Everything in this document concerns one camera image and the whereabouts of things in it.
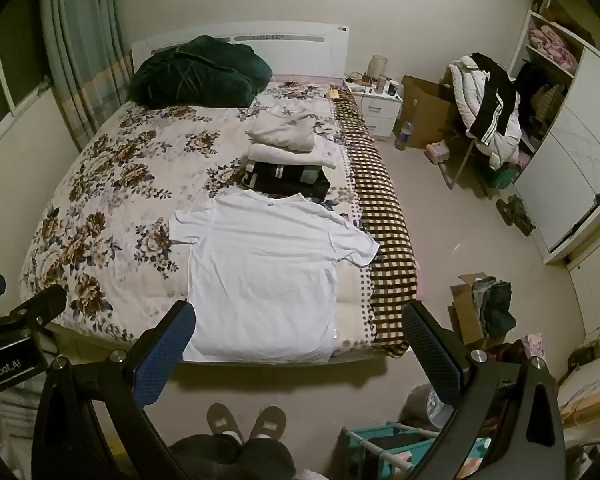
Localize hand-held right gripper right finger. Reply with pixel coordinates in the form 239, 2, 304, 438
401, 301, 567, 480

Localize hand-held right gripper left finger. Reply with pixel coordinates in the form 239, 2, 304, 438
30, 301, 197, 480

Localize white t-shirt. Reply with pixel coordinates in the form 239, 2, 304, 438
170, 191, 381, 365

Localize dark bundled clothes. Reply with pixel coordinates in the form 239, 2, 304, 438
472, 276, 516, 338

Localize hanging dark clothes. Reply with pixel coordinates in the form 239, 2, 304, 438
514, 62, 566, 136

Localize small cardboard box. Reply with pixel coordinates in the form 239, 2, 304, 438
450, 272, 516, 348

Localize person's left slipper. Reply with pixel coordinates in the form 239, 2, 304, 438
206, 402, 243, 443

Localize person's slipper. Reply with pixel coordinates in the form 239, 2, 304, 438
249, 405, 288, 442
206, 402, 243, 443

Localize pink cloth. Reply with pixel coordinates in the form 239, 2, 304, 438
522, 332, 548, 361

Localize person's left leg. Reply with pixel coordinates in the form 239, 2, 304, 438
167, 432, 243, 480

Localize person's leg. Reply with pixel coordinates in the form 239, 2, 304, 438
235, 437, 297, 480
167, 432, 243, 480

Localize teal rack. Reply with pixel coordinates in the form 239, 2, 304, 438
341, 422, 493, 480

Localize person's right slipper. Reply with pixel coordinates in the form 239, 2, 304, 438
249, 405, 288, 442

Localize floral bedspread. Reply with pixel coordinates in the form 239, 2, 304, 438
19, 80, 377, 361

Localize person's right leg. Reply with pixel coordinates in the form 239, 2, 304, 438
235, 437, 297, 480

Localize brown shoe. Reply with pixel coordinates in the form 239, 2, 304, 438
496, 194, 523, 221
510, 207, 537, 237

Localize brown checked blanket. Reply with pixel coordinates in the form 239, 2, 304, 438
330, 95, 423, 358

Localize wooden board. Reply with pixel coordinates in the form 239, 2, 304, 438
555, 365, 600, 431

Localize white cabinet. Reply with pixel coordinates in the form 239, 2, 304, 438
565, 230, 600, 341

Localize green plastic bin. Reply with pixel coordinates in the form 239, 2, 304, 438
480, 162, 521, 191

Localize wooden chair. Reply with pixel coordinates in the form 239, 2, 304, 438
440, 67, 523, 196

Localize pink tissue pack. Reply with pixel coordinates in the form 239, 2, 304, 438
425, 141, 452, 165

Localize black striped folded garment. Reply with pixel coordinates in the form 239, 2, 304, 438
252, 172, 332, 200

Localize white framed window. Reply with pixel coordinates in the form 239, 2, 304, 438
0, 0, 56, 148

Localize black patterned folded garment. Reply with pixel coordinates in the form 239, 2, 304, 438
242, 160, 322, 188

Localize plastic water bottle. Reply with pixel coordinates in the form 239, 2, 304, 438
394, 119, 414, 152

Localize white folded garment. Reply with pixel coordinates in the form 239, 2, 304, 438
247, 142, 338, 171

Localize white wardrobe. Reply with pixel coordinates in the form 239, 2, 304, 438
505, 7, 600, 266

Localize large cardboard box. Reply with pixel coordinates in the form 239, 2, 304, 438
399, 75, 468, 150

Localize white nightstand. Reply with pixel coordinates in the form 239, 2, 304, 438
342, 80, 405, 142

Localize cream folded garment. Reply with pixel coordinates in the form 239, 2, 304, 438
245, 107, 326, 153

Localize grey-green curtain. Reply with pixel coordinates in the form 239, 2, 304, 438
39, 0, 133, 146

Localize white padded jacket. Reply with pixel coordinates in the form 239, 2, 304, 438
447, 55, 523, 168

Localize black white-striped garment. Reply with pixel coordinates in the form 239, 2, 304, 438
467, 52, 520, 147

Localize dark green quilt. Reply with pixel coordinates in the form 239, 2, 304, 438
128, 35, 274, 108

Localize white bed headboard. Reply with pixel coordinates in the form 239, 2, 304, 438
131, 21, 352, 86

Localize pink floral quilt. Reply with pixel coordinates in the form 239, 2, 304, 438
529, 25, 578, 68

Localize brown bag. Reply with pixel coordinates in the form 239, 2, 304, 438
552, 0, 597, 46

